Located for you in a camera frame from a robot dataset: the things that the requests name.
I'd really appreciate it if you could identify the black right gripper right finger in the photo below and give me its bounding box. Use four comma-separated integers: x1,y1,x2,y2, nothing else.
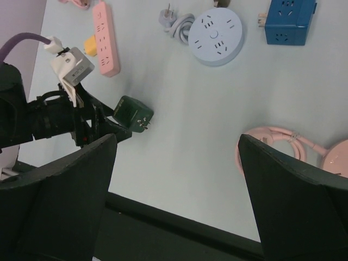
238,134,347,260

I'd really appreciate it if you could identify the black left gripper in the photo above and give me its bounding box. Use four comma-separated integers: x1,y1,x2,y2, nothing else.
27,83,132,147

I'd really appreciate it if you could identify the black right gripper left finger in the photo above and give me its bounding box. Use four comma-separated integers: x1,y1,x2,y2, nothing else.
1,134,117,260

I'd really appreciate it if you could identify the dark green cube socket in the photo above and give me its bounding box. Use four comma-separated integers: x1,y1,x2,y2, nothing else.
113,95,154,133

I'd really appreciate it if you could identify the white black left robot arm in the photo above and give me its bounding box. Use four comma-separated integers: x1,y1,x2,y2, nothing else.
1,63,132,148

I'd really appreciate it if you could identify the yellow plug adapter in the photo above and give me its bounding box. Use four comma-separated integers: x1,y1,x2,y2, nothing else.
84,35,97,57

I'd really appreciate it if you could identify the brown plug adapter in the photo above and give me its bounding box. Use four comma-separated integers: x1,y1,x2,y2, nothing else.
213,0,231,8

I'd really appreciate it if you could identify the pink power strip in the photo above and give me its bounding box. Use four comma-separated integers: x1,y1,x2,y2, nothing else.
92,1,120,78

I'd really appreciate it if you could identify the light blue round socket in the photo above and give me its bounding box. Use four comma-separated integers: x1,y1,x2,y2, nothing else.
188,8,244,67

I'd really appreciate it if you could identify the blue cube socket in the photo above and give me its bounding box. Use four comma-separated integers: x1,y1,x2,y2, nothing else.
258,0,318,46

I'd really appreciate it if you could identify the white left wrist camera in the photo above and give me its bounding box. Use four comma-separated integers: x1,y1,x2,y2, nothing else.
50,47,95,107

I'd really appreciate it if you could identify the pink coiled cable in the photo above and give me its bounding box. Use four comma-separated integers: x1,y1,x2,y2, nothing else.
234,126,326,177

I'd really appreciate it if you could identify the pink bundled strip cable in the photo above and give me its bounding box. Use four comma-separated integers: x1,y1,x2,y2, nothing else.
58,0,105,11

